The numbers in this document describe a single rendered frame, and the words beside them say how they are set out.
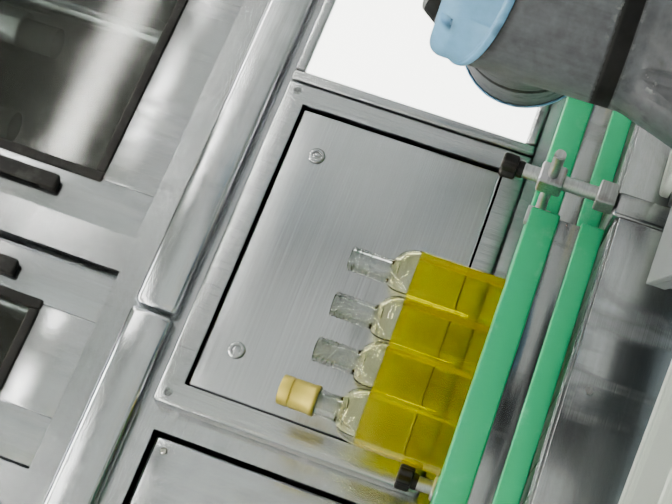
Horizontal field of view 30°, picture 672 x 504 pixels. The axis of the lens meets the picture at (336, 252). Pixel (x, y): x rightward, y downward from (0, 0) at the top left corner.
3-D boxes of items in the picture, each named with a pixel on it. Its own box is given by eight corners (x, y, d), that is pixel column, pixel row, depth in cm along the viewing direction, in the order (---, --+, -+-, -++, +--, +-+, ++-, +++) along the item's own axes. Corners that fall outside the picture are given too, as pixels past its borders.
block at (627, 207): (663, 240, 139) (602, 220, 140) (685, 206, 131) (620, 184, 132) (655, 268, 138) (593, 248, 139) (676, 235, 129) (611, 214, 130)
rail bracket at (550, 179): (598, 227, 142) (493, 192, 144) (631, 162, 126) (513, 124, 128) (591, 250, 141) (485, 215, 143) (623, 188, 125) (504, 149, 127)
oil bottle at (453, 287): (570, 317, 146) (396, 258, 148) (579, 301, 140) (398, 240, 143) (556, 361, 144) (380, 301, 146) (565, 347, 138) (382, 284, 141)
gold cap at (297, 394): (309, 423, 139) (272, 409, 139) (319, 401, 141) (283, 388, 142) (314, 402, 136) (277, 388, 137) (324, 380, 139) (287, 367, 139)
